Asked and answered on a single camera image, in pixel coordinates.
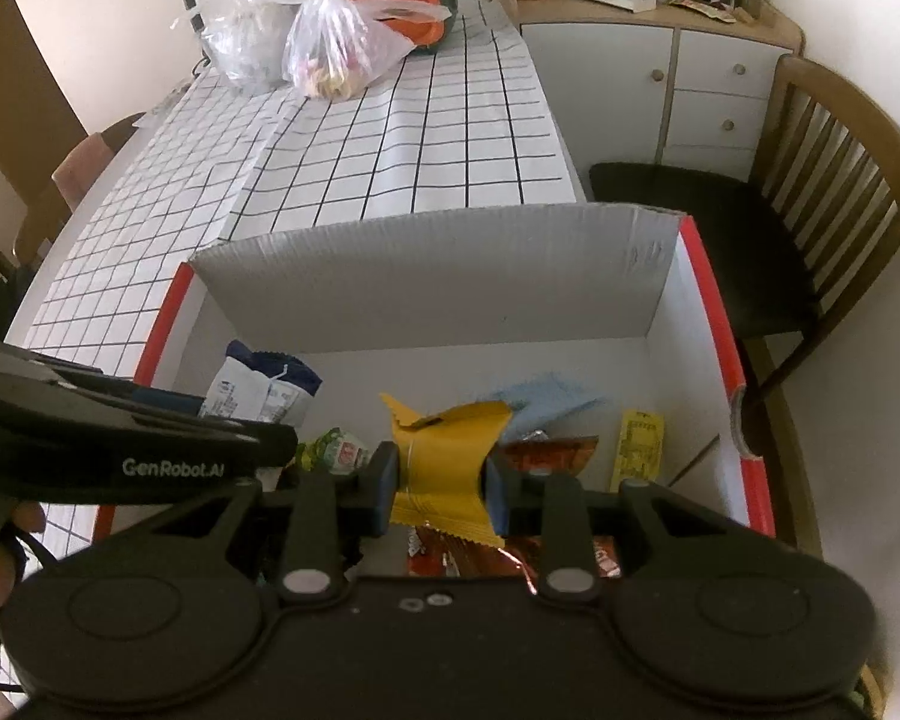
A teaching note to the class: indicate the clear plastic bag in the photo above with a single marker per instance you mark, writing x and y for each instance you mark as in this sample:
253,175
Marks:
232,37

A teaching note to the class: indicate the white cabinet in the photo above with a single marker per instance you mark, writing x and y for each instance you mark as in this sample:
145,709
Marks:
607,90

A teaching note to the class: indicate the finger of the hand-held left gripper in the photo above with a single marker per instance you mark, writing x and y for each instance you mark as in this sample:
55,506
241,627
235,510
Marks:
142,394

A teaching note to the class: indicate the brown foil snack packet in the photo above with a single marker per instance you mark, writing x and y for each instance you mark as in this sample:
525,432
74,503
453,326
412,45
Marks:
547,454

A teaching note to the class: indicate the plastic bag with pink sweets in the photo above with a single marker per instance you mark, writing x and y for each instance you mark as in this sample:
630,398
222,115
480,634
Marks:
330,52

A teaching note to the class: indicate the red cardboard box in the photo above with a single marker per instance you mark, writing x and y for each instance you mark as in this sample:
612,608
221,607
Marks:
435,277

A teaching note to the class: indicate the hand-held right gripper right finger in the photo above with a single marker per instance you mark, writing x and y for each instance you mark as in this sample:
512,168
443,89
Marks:
495,499

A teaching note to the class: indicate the plain yellow snack packet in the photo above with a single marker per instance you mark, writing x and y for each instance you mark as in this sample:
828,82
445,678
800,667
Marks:
442,465

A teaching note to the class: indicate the wooden chair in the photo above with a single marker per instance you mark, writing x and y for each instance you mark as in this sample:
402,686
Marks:
705,225
37,225

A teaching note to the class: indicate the blue white snack packet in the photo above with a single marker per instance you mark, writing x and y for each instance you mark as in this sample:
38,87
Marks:
259,390

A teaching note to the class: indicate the green snack packet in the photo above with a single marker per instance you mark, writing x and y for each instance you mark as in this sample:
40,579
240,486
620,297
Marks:
337,450

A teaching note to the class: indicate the yellow printed snack packet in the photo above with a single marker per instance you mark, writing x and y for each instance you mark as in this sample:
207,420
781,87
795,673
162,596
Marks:
639,446

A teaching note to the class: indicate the pink cloth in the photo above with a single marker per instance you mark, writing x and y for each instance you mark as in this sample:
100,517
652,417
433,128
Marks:
82,165

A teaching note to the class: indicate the small brown sachets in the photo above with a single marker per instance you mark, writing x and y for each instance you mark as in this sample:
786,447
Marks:
716,11

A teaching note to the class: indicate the red snack packet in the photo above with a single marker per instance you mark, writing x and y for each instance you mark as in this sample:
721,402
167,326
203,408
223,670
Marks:
450,559

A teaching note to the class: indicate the wooden door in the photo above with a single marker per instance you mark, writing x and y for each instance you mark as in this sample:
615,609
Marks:
7,52

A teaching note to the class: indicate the orange green pouch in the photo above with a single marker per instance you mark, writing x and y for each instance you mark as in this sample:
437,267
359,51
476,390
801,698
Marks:
412,0

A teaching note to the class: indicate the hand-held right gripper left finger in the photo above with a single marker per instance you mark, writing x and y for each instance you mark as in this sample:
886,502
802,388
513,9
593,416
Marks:
386,491

